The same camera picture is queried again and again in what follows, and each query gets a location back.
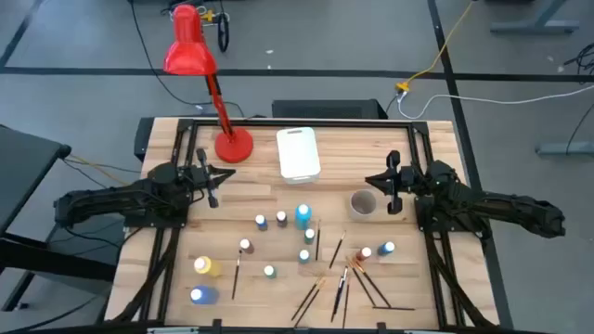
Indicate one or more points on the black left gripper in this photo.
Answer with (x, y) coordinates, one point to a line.
(197, 176)

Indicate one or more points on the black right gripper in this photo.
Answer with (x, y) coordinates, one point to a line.
(406, 178)

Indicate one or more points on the white paper cup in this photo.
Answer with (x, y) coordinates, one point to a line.
(363, 204)

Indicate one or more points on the small blue paint bottle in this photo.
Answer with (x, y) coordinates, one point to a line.
(385, 249)
(261, 222)

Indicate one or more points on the small brown paint bottle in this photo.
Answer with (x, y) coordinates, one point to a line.
(246, 246)

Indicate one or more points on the small red paint bottle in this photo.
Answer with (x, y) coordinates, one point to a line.
(363, 254)

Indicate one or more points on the small purple paint bottle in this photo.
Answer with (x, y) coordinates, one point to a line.
(281, 219)

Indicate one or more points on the white plastic bin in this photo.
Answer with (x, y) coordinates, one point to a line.
(297, 158)

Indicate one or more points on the thin black paintbrush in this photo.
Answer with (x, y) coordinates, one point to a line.
(393, 308)
(338, 249)
(318, 239)

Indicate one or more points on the large light blue paint bottle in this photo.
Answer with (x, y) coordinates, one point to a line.
(303, 215)

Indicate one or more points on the large yellow paint bottle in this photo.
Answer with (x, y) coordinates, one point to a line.
(211, 267)

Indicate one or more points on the small green paint bottle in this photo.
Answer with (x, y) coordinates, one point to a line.
(309, 236)
(270, 272)

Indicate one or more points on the black paintbrush white ferrule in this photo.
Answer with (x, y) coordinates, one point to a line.
(236, 274)

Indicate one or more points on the small teal paint bottle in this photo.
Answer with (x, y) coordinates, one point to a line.
(304, 256)

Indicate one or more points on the large dark blue paint bottle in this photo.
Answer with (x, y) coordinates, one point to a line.
(208, 296)

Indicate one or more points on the black paintbrush gold ferrule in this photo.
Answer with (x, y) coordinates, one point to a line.
(306, 299)
(310, 304)

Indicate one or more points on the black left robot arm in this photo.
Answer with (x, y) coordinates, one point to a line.
(116, 199)

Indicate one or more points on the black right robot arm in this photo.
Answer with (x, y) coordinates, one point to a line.
(510, 209)

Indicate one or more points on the red desk lamp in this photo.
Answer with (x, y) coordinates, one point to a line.
(234, 147)

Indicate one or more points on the black computer case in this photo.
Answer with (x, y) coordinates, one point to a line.
(325, 109)

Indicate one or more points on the silver ferrule paintbrush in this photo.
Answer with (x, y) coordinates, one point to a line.
(342, 290)
(337, 299)

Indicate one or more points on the thin brown paintbrush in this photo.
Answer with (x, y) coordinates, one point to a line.
(346, 306)

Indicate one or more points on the black side desk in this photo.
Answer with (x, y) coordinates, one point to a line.
(23, 171)

